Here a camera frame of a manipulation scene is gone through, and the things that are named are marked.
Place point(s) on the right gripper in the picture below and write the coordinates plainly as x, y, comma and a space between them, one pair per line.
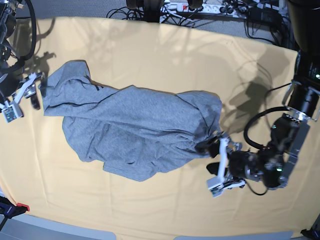
9, 84

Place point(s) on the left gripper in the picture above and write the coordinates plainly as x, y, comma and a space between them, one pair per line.
235, 166

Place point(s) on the grey t-shirt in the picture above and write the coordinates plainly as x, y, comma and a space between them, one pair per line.
135, 132

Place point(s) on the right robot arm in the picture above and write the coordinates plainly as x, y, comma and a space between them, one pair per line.
21, 66

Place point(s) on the yellow table cloth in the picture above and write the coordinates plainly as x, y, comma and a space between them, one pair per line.
38, 168

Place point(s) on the blue clamp with red tip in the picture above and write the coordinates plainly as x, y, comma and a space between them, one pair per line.
9, 210

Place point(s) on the blue clamp right corner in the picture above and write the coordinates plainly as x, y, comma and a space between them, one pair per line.
311, 234

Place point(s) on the black power adapter brick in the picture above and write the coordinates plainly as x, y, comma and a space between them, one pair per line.
264, 16

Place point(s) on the white power strip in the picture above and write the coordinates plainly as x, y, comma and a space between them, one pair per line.
179, 9

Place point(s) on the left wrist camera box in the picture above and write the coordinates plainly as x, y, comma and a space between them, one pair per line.
216, 186

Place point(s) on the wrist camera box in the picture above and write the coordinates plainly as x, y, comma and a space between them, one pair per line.
216, 186
11, 111

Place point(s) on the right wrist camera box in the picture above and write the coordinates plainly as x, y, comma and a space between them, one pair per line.
11, 111

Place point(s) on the black robot base post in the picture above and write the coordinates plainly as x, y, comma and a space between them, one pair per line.
151, 10

